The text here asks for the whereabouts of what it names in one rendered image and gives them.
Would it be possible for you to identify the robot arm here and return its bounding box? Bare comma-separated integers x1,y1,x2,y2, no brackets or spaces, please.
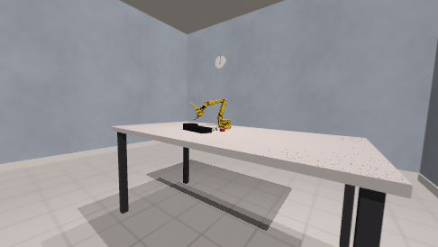
200,99,232,129

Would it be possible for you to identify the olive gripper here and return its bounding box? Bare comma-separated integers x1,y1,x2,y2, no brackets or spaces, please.
190,103,204,120

